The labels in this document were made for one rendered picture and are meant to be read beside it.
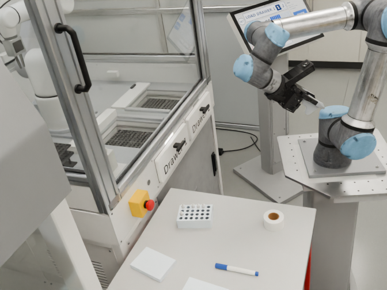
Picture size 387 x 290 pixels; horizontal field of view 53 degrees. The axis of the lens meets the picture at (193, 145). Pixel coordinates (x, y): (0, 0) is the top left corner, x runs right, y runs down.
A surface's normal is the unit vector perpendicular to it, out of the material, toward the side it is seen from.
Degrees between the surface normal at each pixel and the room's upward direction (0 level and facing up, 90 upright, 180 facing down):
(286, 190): 3
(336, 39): 90
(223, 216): 0
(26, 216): 90
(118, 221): 90
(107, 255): 90
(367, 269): 0
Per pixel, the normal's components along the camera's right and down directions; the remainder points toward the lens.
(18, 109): 0.82, -0.21
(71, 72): 0.92, 0.09
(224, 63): -0.40, 0.54
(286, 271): -0.14, -0.83
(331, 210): -0.06, 0.55
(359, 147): 0.15, 0.58
